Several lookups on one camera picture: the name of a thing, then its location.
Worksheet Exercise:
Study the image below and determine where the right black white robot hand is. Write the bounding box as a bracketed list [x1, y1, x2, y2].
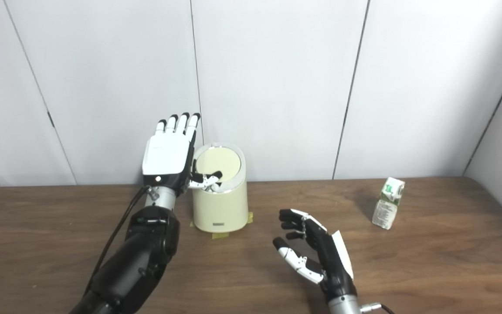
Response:
[272, 208, 358, 301]

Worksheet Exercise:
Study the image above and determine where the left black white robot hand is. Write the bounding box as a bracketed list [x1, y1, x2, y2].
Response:
[142, 113, 223, 192]

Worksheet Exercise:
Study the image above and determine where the cream round bin lid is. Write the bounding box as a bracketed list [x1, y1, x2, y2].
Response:
[196, 148, 241, 181]

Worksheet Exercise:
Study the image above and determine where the white green milk carton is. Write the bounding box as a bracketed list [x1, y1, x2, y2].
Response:
[372, 177, 406, 230]

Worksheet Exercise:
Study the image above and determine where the cream-colored trash bin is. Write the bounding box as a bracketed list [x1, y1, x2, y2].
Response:
[191, 143, 249, 233]

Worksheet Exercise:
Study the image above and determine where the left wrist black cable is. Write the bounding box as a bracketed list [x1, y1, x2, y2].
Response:
[83, 185, 152, 297]

